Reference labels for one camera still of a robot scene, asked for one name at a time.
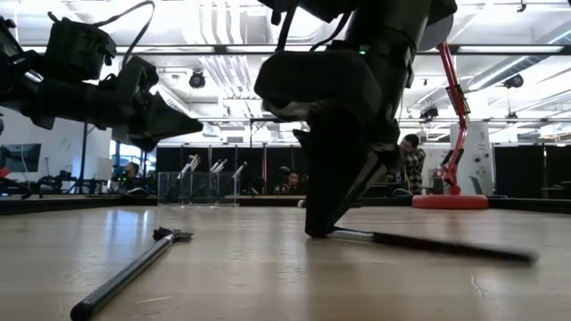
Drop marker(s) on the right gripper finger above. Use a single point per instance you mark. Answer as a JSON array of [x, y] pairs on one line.
[[330, 169], [370, 178]]

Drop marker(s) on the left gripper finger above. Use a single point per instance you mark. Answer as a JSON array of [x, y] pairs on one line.
[[171, 122]]

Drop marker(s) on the thick black flat-ferrule brush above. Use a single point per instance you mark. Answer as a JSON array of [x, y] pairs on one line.
[[446, 246]]

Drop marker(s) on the fan-head makeup brush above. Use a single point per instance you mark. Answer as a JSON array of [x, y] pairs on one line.
[[129, 274]]

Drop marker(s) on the background black robot arm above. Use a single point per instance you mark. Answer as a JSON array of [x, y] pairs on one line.
[[62, 180]]

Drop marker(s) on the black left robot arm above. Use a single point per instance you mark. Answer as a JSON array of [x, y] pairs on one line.
[[13, 71]]

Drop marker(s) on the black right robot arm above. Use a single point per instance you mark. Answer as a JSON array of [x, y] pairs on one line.
[[392, 18]]

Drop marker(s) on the person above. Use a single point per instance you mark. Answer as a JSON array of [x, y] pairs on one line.
[[292, 180], [131, 171], [412, 165]]

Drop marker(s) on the black ceiling spotlight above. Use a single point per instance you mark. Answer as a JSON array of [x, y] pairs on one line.
[[514, 81], [197, 80], [429, 112]]

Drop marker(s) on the black partition panels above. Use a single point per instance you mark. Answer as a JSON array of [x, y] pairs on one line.
[[517, 171], [267, 160]]

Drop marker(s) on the clear acrylic organizer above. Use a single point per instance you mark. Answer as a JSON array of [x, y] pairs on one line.
[[205, 191]]

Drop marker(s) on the white pillar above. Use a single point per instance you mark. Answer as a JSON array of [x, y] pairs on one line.
[[479, 165]]

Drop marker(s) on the black metal gantry frame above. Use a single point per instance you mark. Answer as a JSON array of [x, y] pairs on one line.
[[267, 120], [83, 160]]

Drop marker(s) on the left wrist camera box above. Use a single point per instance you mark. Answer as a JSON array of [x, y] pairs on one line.
[[76, 49]]

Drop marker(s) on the wall-mounted screen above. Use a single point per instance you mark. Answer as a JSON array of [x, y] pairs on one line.
[[22, 157]]

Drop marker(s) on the black aluminium table frame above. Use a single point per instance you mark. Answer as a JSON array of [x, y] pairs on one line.
[[67, 204]]

